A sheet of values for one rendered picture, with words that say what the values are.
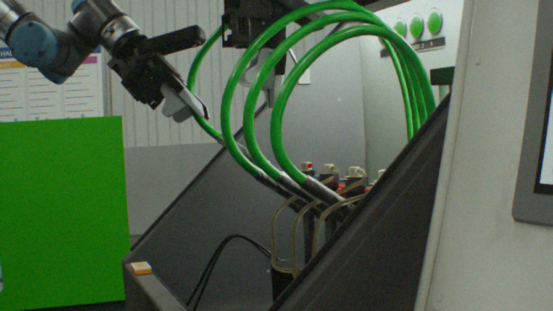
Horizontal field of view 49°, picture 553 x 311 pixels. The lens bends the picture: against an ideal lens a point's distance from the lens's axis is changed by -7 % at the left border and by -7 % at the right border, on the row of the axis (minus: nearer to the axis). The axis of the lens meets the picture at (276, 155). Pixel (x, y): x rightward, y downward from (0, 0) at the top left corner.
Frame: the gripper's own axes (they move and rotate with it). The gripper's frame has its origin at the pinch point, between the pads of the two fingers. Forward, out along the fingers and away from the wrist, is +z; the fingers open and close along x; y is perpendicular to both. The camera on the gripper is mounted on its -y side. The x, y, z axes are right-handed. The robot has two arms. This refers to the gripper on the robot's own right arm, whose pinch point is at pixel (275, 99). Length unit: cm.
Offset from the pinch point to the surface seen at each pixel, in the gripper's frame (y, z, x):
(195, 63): 9.0, -7.2, -13.2
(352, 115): -30.0, 2.7, -31.0
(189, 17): -147, -122, -636
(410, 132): -24.2, 6.2, 0.5
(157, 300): 20.3, 29.4, -0.7
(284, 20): 1.4, -11.1, 8.8
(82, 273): 12, 95, -328
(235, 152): 9.7, 7.3, 8.8
